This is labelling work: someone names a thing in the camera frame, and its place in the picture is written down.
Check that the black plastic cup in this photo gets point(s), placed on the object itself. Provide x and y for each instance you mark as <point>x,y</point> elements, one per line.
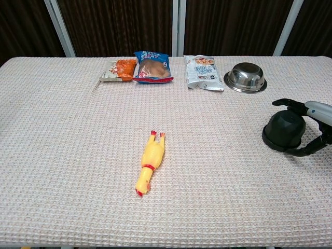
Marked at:
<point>284,129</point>

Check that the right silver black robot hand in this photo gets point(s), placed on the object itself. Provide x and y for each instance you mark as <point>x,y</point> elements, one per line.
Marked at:
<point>321,111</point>

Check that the grey aluminium partition post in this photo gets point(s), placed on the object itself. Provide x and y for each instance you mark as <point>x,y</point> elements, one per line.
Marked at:
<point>61,28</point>
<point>179,28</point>
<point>288,28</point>

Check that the yellow rubber chicken toy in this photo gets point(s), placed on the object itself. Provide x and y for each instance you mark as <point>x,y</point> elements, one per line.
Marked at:
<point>151,158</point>

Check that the stainless steel bowl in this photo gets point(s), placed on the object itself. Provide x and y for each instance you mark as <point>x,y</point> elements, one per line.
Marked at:
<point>246,76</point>

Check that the beige waffle tablecloth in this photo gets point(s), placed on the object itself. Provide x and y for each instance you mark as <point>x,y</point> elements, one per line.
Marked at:
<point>77,142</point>

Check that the orange white snack bag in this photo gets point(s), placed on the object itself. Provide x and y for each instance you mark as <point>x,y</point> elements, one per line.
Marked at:
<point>124,68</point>

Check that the dark brown ribbed partition panel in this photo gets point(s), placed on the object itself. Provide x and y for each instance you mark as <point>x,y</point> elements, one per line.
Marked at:
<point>119,26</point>
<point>233,26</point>
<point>313,26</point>
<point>26,28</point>

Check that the blue snack bag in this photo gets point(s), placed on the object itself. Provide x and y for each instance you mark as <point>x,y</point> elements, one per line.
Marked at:
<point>153,68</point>

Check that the silver white snack bag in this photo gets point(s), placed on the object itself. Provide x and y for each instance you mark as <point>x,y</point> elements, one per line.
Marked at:
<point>202,75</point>

